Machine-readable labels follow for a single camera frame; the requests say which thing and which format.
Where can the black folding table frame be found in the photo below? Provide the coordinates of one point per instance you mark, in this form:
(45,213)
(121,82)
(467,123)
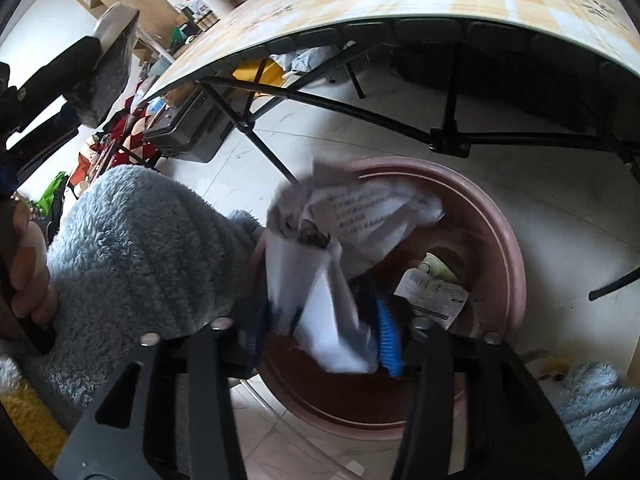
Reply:
(450,142)

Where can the dark grey hard case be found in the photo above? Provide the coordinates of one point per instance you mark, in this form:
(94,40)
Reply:
(190,125)

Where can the yellow bag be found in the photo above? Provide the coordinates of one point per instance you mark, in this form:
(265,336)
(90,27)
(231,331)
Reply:
(262,77)

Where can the white plastic bag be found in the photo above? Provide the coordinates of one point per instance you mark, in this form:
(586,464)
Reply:
(320,280)

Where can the pink plastic bin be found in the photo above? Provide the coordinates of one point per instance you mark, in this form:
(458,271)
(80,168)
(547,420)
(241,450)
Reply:
(475,260)

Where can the yellow fluffy cloth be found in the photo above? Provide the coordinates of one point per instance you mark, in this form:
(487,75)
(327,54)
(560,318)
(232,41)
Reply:
(30,425)

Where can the light blue fluffy slipper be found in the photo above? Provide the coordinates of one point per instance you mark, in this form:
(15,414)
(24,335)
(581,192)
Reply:
(585,400)

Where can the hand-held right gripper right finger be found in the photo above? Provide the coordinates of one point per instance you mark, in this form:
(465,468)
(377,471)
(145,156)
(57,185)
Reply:
(389,342)

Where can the person's left hand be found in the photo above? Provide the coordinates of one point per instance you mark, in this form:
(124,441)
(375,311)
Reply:
(32,270)

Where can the row of small bottles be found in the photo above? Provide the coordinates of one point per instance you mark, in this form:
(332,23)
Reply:
(206,19)

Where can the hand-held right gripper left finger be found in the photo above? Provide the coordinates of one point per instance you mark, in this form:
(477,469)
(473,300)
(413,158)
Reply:
(257,332)

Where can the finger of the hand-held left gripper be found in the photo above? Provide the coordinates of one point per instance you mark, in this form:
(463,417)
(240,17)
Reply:
(40,142)
(110,70)

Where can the white printed label packet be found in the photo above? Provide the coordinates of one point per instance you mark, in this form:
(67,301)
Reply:
(435,297)

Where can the person's fluffy blue trouser leg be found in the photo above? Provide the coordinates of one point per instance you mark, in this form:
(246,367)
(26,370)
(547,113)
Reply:
(140,250)

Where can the red argyle cloth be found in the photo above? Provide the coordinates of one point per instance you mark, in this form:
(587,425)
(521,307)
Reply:
(135,135)

